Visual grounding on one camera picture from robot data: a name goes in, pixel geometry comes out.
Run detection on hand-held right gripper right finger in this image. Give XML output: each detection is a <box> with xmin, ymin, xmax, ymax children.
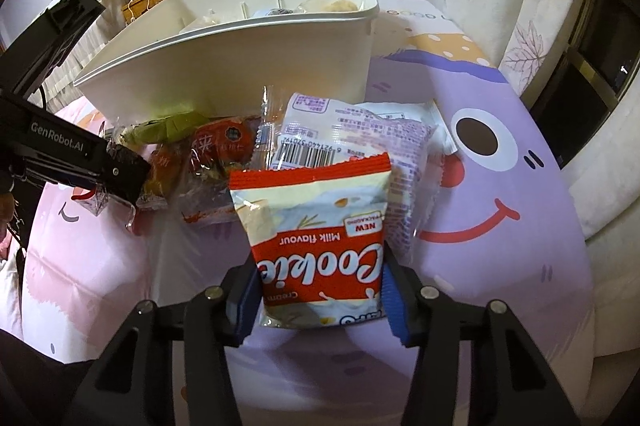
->
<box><xmin>382</xmin><ymin>256</ymin><xmax>576</xmax><ymax>426</ymax></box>

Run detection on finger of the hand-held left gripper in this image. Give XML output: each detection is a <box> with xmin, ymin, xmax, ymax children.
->
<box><xmin>102</xmin><ymin>142</ymin><xmax>152</xmax><ymax>207</ymax></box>

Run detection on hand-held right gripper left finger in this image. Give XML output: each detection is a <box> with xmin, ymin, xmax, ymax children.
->
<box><xmin>80</xmin><ymin>262</ymin><xmax>262</xmax><ymax>426</ymax></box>

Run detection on orange snack packet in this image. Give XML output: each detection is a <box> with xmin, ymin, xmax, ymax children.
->
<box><xmin>132</xmin><ymin>145</ymin><xmax>184</xmax><ymax>211</ymax></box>

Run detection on green snack packet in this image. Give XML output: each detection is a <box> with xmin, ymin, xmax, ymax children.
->
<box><xmin>117</xmin><ymin>110</ymin><xmax>211</xmax><ymax>145</ymax></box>

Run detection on clear nut bar packet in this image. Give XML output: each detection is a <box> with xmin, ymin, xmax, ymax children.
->
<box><xmin>177</xmin><ymin>161</ymin><xmax>246</xmax><ymax>228</ymax></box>

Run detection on red and white cookie packet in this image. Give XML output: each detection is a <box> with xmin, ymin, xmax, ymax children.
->
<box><xmin>229</xmin><ymin>153</ymin><xmax>392</xmax><ymax>329</ymax></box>

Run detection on small red snack packet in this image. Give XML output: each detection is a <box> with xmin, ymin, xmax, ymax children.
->
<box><xmin>192</xmin><ymin>116</ymin><xmax>262</xmax><ymax>169</ymax></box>

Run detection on white plastic storage box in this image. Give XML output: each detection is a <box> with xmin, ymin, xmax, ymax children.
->
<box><xmin>72</xmin><ymin>0</ymin><xmax>382</xmax><ymax>117</ymax></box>

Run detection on white and purple snack packet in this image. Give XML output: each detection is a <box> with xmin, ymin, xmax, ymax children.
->
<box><xmin>272</xmin><ymin>92</ymin><xmax>458</xmax><ymax>267</ymax></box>

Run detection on clear rice cracker packet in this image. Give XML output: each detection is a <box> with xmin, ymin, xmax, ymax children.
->
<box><xmin>300</xmin><ymin>0</ymin><xmax>362</xmax><ymax>14</ymax></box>

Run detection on dark window frame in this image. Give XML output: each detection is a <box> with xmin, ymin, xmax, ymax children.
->
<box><xmin>529</xmin><ymin>0</ymin><xmax>640</xmax><ymax>169</ymax></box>

